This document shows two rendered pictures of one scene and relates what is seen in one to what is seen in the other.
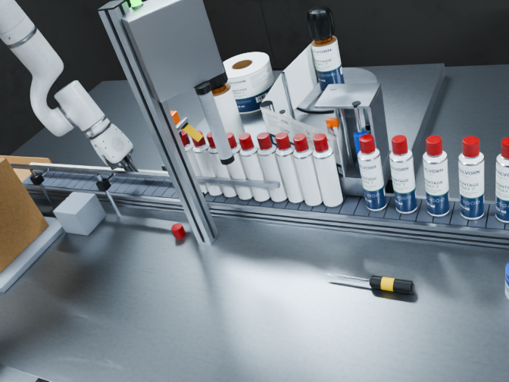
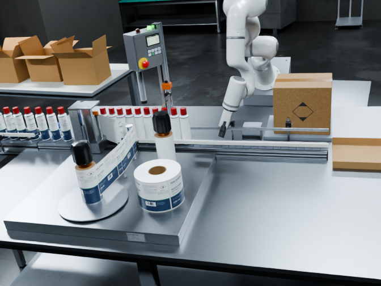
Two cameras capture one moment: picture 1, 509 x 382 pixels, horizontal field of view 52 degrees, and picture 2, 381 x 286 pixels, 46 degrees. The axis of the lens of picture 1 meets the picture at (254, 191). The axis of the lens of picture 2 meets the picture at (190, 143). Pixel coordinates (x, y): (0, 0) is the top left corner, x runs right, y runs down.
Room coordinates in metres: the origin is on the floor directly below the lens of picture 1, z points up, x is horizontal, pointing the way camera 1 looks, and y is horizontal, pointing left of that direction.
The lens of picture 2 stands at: (3.45, -0.45, 1.94)
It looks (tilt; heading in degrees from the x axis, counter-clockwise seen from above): 26 degrees down; 163
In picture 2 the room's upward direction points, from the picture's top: 7 degrees counter-clockwise
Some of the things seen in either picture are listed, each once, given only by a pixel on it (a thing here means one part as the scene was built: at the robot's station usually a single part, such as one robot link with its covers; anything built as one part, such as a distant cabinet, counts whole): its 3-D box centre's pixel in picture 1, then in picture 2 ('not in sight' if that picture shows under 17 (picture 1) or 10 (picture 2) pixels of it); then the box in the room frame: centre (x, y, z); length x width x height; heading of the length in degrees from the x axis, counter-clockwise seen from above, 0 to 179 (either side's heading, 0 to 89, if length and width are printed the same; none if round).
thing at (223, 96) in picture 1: (220, 100); (164, 141); (1.57, 0.01, 1.03); 0.09 x 0.09 x 0.30
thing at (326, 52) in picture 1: (325, 49); (86, 171); (1.69, -0.38, 1.04); 0.09 x 0.09 x 0.29
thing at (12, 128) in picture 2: not in sight; (10, 123); (0.72, -0.70, 0.98); 0.05 x 0.05 x 0.20
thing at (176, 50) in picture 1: (170, 44); (144, 49); (1.17, 0.08, 1.38); 0.17 x 0.10 x 0.19; 109
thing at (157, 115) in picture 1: (167, 139); (164, 84); (1.16, 0.16, 1.16); 0.04 x 0.04 x 0.67; 54
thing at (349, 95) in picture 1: (348, 95); (84, 105); (1.13, -0.29, 1.14); 0.14 x 0.11 x 0.01; 54
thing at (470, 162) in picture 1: (471, 178); (53, 123); (0.88, -0.47, 0.98); 0.05 x 0.05 x 0.20
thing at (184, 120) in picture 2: not in sight; (185, 125); (1.36, 0.19, 0.98); 0.05 x 0.05 x 0.20
